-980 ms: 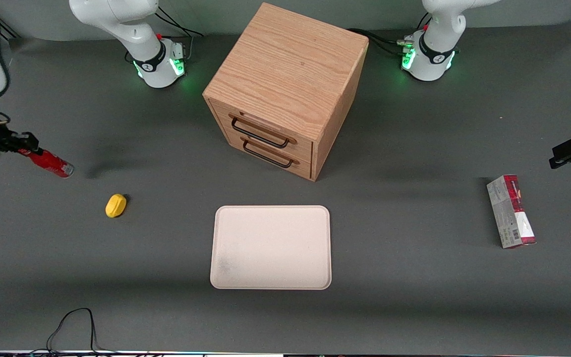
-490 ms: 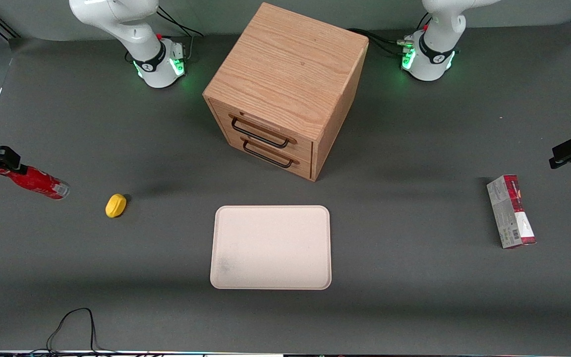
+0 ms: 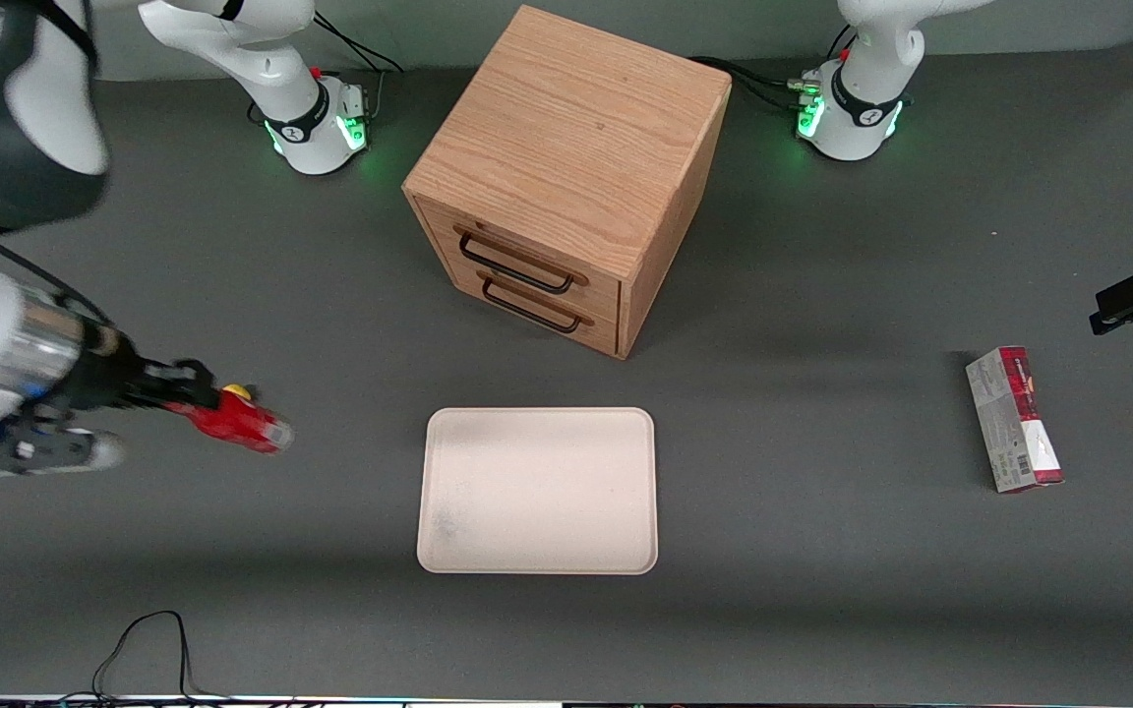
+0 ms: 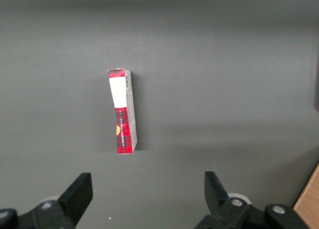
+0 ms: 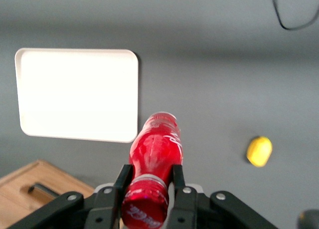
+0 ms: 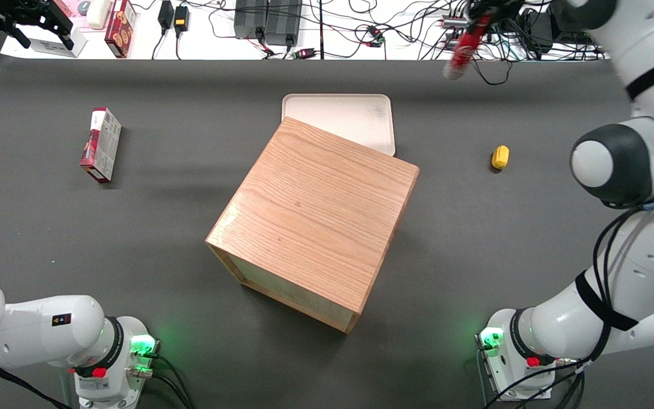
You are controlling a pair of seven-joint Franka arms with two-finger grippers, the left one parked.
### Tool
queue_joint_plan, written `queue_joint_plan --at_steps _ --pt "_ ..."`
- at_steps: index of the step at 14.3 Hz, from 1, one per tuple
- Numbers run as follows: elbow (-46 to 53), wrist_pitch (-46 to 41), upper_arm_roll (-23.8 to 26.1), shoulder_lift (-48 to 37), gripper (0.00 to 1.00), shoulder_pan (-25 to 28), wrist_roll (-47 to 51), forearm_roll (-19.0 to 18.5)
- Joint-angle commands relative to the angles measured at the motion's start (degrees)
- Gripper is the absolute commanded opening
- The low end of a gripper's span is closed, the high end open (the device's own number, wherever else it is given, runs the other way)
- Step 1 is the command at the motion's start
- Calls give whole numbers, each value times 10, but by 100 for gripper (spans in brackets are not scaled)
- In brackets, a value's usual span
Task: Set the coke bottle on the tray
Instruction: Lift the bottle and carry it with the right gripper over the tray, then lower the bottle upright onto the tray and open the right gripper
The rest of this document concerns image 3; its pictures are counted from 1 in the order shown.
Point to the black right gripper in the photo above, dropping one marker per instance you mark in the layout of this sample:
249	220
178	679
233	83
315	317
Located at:
106	381

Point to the red coke bottle yellow cap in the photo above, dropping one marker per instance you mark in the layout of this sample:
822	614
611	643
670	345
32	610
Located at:
242	423

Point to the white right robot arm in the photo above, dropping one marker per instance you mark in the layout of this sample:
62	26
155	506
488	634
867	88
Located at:
281	93

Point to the beige plastic tray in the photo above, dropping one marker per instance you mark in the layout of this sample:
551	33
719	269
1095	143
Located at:
537	492

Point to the red tartan cardboard box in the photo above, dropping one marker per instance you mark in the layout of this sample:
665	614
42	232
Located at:
1009	418

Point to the oak wooden drawer cabinet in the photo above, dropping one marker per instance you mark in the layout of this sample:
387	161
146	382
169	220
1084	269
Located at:
566	128

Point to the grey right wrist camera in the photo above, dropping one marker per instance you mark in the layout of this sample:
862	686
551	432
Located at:
45	452

